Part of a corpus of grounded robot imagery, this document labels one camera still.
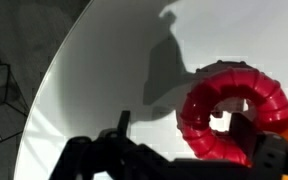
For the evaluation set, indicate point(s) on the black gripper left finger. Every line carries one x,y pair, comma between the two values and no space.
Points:
124,121

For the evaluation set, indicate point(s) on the red ribbed donut toy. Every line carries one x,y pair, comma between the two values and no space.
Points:
200,96

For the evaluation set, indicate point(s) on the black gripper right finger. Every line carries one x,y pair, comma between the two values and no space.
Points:
242,131

